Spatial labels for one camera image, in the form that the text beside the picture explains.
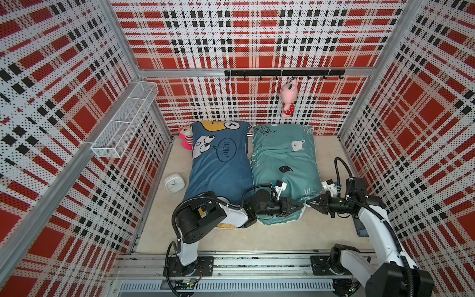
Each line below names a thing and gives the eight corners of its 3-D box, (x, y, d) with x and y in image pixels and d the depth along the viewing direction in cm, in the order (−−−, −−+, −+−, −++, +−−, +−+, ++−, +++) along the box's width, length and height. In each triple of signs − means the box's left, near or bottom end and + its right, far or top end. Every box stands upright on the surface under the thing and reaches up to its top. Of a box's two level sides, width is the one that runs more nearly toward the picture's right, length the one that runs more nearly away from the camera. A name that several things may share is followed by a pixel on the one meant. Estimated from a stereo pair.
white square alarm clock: (167, 193, 96) (162, 186, 90) (171, 181, 101) (166, 173, 95) (183, 193, 96) (178, 186, 90) (186, 181, 101) (182, 173, 95)
